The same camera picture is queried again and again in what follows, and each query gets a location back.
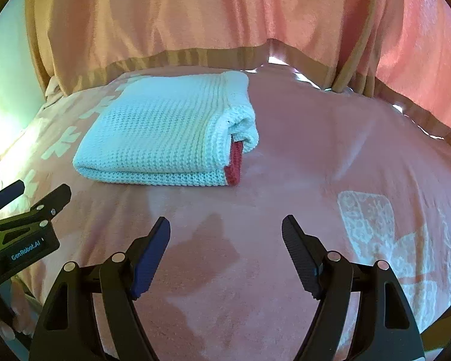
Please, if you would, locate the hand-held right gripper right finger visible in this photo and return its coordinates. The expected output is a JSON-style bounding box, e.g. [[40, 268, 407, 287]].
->
[[281, 214, 425, 361]]

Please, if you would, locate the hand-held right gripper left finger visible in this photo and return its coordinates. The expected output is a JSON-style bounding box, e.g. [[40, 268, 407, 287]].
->
[[28, 216, 171, 361]]

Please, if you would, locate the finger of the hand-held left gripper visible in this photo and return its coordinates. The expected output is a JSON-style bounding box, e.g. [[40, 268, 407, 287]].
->
[[0, 180, 25, 215], [0, 184, 72, 234]]

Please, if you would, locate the white knit sweater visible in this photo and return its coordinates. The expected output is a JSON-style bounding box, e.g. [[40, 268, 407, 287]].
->
[[72, 71, 259, 189]]

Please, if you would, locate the pink printed blanket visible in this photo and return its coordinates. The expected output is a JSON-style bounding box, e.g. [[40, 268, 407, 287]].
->
[[0, 66, 451, 361]]

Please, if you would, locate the pink curtain with tan trim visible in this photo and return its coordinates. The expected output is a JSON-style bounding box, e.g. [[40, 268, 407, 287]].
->
[[24, 0, 403, 96], [338, 0, 451, 147]]

